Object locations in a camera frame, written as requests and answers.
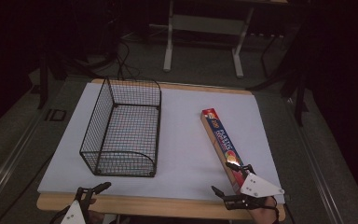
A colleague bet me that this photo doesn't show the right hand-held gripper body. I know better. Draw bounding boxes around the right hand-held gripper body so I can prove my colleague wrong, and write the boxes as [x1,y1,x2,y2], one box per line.
[223,172,285,210]

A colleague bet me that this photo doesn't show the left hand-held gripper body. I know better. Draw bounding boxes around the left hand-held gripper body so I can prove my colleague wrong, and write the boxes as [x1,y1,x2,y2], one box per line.
[60,193,91,224]

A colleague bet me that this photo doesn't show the long plastic wrap box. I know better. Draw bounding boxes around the long plastic wrap box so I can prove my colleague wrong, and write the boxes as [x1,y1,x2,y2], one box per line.
[200,107,250,195]

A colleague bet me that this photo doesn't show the black wire basket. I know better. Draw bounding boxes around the black wire basket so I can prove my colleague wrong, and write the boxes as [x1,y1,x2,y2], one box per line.
[79,77,162,178]

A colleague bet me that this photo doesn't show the person's left hand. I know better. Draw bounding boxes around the person's left hand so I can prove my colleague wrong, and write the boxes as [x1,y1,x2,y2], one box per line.
[85,198,107,224]

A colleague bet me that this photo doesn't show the person's right hand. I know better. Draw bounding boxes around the person's right hand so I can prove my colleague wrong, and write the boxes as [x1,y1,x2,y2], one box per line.
[248,197,281,224]

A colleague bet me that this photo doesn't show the white table mat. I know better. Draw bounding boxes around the white table mat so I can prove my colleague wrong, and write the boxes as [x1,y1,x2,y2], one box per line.
[37,82,285,205]

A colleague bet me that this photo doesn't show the black floor socket plate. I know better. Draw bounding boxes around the black floor socket plate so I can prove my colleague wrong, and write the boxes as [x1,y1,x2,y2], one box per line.
[44,108,67,122]

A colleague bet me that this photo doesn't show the black stand leg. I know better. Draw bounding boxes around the black stand leg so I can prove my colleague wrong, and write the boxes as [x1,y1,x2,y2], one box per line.
[36,50,50,110]
[247,31,310,127]

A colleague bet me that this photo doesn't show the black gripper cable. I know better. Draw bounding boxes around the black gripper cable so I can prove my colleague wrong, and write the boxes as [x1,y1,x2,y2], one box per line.
[269,195,282,224]
[48,206,72,224]

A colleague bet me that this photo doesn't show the metal floor rail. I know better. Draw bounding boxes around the metal floor rail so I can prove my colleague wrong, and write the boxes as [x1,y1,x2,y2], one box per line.
[284,97,347,224]
[0,106,46,214]

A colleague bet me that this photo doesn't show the black floor cables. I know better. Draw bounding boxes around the black floor cables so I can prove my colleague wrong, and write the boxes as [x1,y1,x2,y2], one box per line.
[87,38,142,82]

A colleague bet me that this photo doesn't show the white metal stand frame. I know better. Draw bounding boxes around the white metal stand frame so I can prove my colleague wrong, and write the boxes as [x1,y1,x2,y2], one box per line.
[162,0,256,79]

